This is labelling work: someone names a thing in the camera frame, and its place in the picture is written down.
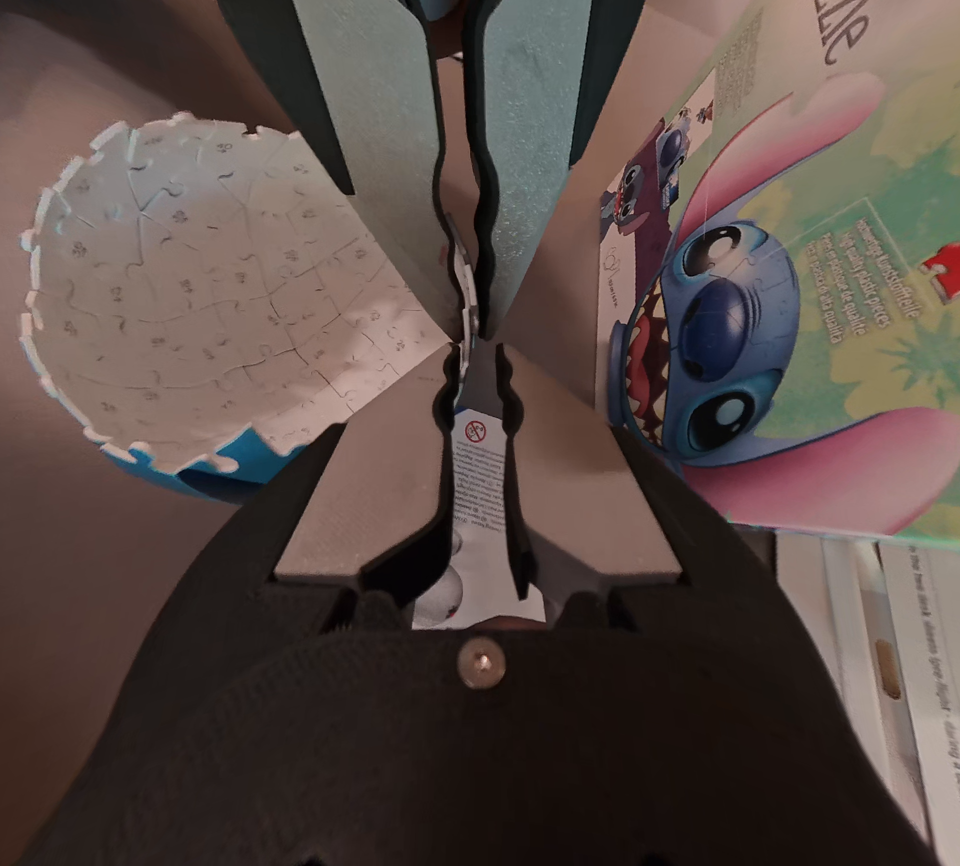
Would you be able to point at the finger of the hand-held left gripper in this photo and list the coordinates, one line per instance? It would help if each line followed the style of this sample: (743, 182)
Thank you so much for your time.
(532, 115)
(375, 115)

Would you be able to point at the white puzzle piece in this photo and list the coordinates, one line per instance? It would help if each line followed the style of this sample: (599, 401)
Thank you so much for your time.
(465, 288)

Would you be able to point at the printed cardboard puzzle box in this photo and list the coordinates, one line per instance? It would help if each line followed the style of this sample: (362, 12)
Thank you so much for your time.
(810, 243)

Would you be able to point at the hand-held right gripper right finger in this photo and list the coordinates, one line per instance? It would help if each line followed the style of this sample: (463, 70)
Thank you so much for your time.
(592, 498)

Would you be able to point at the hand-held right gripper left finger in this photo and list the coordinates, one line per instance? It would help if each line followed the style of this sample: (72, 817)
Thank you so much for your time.
(367, 498)

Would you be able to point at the white instruction leaflet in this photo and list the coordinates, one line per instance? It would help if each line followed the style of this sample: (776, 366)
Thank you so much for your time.
(480, 506)

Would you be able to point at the partly built blue puzzle ball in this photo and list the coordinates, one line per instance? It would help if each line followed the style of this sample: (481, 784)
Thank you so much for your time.
(187, 296)

